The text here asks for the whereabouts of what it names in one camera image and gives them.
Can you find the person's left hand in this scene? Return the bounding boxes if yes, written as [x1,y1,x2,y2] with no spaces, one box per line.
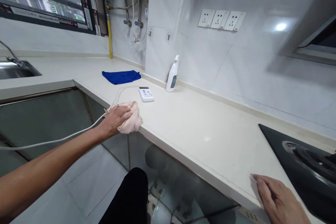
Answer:
[99,104,134,138]

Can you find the person's right hand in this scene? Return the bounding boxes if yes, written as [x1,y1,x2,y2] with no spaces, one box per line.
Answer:
[251,173,312,224]

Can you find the pink cleaning cloth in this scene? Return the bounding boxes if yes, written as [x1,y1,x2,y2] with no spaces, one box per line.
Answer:
[117,101,144,133]

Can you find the white remote control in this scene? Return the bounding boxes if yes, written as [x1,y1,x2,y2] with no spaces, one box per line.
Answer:
[138,86,155,103]

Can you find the blue cloth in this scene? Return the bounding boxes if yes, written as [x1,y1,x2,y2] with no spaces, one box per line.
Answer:
[101,70,142,85]

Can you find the black gas stove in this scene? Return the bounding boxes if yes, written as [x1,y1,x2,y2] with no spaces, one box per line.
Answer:
[258,124,336,224]

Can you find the white spray bottle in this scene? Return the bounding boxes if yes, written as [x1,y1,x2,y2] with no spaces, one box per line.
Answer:
[165,55,180,93]

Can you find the yellow gas pipe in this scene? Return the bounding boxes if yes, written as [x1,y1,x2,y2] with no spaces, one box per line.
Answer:
[105,0,113,60]

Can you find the person's legs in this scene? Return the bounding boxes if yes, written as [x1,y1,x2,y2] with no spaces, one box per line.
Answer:
[98,167,149,224]

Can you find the steel sink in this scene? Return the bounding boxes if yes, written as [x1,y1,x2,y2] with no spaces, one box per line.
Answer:
[0,61,42,80]

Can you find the steel faucet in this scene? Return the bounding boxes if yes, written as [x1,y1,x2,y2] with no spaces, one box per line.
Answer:
[0,40,23,67]

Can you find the range hood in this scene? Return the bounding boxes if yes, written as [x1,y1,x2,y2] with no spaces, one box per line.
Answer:
[266,8,336,83]

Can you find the white power cable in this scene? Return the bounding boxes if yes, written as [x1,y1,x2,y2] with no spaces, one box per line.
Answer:
[0,86,141,151]

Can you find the water heater with hoses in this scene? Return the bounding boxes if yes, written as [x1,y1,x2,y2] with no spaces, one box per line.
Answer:
[86,0,151,47]

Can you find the white wall socket panel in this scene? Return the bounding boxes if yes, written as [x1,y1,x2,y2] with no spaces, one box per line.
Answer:
[197,8,247,32]

